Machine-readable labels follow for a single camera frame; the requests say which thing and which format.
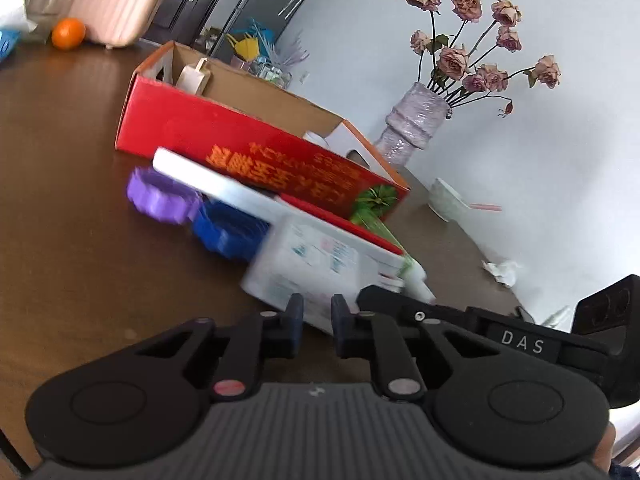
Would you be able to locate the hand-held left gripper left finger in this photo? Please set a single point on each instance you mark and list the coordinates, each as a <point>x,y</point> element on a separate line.
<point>295,322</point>

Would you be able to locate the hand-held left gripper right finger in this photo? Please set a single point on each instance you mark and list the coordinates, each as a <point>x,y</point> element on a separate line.
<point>341,327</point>

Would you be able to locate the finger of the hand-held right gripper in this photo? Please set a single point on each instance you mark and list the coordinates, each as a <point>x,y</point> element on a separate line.
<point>387,300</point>

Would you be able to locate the green tube with white cap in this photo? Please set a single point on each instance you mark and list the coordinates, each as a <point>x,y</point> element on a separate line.
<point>395,245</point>

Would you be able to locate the white printed packet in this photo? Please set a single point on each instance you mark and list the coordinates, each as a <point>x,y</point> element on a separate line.
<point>305,260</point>

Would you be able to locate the blue ridged lid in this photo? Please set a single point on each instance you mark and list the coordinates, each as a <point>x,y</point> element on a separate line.
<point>225,232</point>

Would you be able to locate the long white box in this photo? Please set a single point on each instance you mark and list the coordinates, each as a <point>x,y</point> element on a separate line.
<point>210,177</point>

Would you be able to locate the purple ridged lid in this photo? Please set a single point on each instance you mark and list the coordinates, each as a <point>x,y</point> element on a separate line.
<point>160,197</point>

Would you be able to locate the red cardboard box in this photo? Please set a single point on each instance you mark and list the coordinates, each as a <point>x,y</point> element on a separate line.
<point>200,130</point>

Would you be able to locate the person's right forearm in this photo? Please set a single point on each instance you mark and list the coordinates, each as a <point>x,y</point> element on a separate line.
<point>607,447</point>

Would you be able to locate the crumpled white tissue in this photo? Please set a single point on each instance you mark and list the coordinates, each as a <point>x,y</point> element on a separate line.
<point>502,271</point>

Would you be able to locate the white ceramic bowl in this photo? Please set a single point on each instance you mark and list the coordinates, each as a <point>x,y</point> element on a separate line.
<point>445,200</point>

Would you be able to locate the pale pink textured vase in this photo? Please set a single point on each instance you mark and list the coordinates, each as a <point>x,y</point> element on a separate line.
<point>412,122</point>

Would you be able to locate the dried pink roses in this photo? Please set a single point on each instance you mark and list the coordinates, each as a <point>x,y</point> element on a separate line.
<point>452,60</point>

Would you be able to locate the pile of household clutter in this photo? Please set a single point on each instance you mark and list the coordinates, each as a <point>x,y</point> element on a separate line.
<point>280,60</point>

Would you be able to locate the orange fruit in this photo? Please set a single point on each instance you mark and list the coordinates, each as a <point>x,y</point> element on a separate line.
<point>68,33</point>

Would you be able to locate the blue tissue box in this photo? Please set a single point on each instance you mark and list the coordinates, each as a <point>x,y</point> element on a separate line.
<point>7,45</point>

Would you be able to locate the clear glass cup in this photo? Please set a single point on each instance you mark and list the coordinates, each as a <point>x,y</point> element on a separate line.
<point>42,10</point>

